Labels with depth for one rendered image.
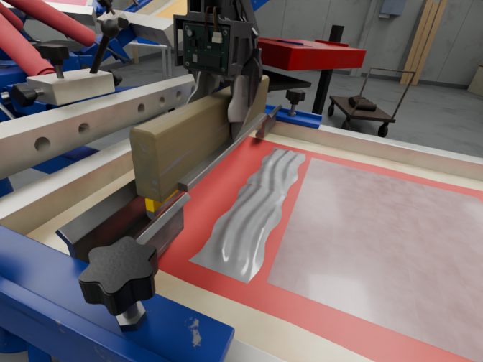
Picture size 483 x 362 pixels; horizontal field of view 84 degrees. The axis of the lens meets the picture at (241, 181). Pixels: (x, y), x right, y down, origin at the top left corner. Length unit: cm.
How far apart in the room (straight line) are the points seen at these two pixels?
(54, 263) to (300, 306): 22
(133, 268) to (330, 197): 35
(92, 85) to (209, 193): 29
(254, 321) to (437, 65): 1009
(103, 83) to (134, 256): 45
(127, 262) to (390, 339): 24
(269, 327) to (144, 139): 20
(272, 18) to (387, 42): 337
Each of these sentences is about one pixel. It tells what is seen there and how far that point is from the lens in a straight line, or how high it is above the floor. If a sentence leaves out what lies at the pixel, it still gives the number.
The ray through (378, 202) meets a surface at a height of 96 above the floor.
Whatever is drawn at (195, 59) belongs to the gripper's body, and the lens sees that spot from 33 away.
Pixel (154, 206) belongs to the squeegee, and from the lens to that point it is 29.
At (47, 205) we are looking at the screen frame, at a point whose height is 98.
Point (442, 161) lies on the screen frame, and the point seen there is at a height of 98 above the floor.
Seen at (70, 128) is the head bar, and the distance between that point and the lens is 48.
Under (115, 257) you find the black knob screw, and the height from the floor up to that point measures 106.
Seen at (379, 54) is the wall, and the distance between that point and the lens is 957.
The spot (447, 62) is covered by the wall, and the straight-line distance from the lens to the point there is 1034.
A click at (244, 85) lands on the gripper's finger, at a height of 111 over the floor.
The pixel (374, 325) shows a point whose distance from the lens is 31.
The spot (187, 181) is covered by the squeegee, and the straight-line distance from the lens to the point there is 30.
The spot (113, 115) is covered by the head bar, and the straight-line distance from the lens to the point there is 53.
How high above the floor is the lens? 119
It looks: 31 degrees down
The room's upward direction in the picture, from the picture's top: 6 degrees clockwise
